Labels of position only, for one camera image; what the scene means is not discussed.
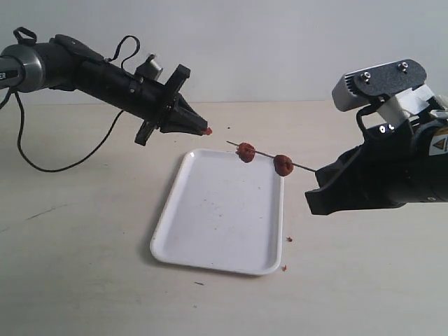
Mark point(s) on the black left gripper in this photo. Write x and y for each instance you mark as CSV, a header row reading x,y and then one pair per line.
x,y
172,106

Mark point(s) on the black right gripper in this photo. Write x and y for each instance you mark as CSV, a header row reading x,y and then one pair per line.
x,y
406,165

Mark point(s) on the thin metal skewer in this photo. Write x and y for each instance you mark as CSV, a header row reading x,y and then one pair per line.
x,y
258,152

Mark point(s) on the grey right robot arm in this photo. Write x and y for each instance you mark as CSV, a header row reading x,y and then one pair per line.
x,y
405,165

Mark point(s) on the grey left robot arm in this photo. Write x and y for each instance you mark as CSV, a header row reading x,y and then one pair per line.
x,y
66,64

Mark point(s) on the white rectangular plastic tray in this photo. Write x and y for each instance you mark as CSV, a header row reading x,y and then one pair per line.
x,y
222,214

